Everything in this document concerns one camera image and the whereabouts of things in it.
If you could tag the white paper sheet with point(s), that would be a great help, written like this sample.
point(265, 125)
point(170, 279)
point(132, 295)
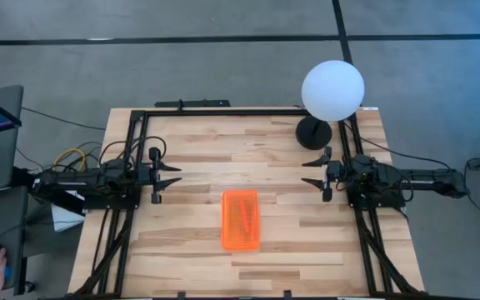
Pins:
point(63, 221)

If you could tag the black frame bracket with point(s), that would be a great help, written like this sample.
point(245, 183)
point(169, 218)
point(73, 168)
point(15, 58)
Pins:
point(288, 294)
point(181, 295)

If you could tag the clear box with orange lid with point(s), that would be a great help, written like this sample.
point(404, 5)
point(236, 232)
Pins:
point(240, 221)

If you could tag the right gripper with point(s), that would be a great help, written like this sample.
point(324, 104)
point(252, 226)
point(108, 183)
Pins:
point(335, 173)

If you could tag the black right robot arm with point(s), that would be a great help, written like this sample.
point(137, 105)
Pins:
point(423, 179)

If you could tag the black power strip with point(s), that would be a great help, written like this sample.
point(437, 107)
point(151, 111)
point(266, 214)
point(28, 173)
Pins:
point(198, 103)

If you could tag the black support beam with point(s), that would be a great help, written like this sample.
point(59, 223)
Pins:
point(56, 202)

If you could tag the white globe lamp black base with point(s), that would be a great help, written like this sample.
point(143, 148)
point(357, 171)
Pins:
point(331, 89)

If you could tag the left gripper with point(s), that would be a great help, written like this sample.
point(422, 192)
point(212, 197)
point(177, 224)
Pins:
point(150, 175)

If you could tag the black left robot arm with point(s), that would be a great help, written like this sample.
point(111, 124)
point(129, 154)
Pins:
point(77, 181)

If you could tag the white sticker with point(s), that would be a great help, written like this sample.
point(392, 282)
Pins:
point(371, 108)

